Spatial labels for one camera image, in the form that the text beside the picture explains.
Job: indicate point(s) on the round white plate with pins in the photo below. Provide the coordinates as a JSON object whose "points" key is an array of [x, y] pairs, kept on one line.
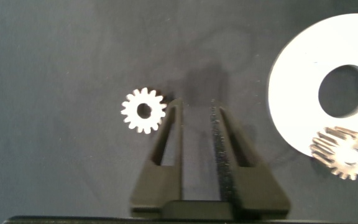
{"points": [[294, 90]]}

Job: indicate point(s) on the large steel gear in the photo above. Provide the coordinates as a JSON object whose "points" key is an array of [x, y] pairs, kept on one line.
{"points": [[325, 147]]}

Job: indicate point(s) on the small steel gear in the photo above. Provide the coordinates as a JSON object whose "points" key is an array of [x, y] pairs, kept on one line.
{"points": [[133, 109]]}

